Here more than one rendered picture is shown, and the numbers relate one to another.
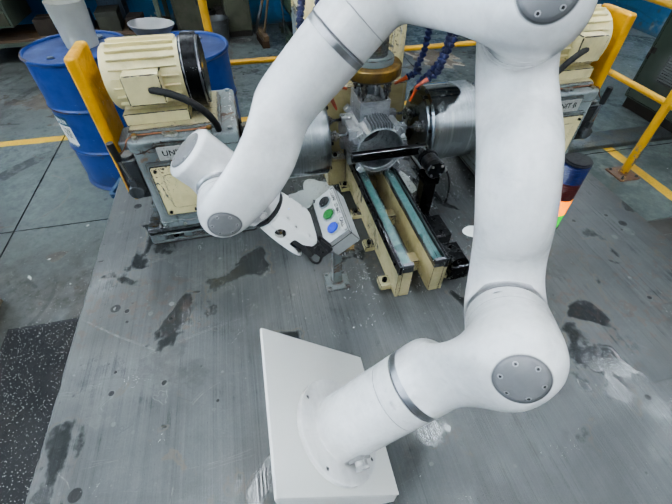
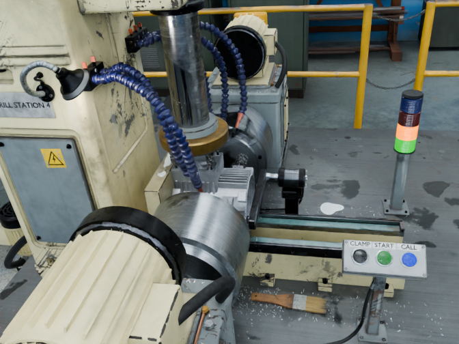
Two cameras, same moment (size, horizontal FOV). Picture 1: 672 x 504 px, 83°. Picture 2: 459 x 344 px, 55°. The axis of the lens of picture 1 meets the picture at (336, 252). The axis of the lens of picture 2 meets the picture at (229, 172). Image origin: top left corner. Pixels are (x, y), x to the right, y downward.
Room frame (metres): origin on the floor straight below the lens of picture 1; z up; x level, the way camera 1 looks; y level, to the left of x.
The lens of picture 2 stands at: (0.68, 0.77, 1.75)
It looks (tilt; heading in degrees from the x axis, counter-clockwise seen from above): 32 degrees down; 297
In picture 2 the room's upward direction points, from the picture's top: 5 degrees counter-clockwise
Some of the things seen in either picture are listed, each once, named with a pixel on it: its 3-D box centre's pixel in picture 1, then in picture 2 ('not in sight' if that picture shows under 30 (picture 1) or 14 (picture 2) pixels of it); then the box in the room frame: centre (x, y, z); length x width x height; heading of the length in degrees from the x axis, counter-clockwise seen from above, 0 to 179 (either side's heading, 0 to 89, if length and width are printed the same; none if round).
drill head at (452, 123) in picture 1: (449, 120); (233, 144); (1.24, -0.40, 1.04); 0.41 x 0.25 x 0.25; 103
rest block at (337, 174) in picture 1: (335, 167); not in sight; (1.22, 0.00, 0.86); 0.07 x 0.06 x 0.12; 103
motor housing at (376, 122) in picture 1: (371, 136); (216, 200); (1.18, -0.12, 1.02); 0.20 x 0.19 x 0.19; 13
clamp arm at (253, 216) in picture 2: (389, 153); (258, 196); (1.07, -0.17, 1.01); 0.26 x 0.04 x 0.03; 103
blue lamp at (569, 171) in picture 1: (572, 170); (411, 102); (0.72, -0.53, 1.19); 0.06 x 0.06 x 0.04
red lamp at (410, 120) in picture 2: (564, 186); (409, 116); (0.72, -0.53, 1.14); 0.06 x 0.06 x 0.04
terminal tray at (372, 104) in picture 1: (369, 104); (199, 172); (1.22, -0.11, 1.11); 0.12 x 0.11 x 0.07; 13
